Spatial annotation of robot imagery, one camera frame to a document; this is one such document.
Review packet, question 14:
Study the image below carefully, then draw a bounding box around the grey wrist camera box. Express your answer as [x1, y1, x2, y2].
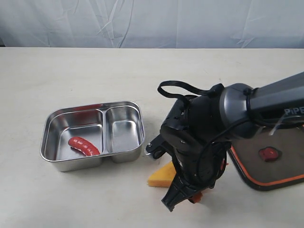
[144, 134, 169, 160]

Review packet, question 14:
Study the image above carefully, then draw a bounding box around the dark lid with orange seal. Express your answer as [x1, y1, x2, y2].
[228, 126, 304, 191]

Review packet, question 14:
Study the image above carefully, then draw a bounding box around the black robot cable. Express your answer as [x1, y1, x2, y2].
[157, 80, 224, 98]

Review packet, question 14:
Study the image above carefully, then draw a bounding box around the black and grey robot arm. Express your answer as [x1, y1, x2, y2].
[157, 73, 304, 211]

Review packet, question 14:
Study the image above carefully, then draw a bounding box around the grey-blue wrinkled backdrop cloth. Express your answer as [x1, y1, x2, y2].
[0, 0, 304, 48]

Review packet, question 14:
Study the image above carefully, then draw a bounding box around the red toy sausage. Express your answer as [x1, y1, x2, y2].
[68, 136, 100, 156]

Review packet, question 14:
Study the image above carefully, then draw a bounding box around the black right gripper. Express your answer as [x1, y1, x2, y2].
[161, 140, 232, 212]

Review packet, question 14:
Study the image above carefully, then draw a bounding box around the steel two-compartment lunch box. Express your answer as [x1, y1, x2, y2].
[40, 101, 145, 172]

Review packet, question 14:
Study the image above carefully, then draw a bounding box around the yellow toy cheese wedge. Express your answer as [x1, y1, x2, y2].
[147, 162, 176, 188]

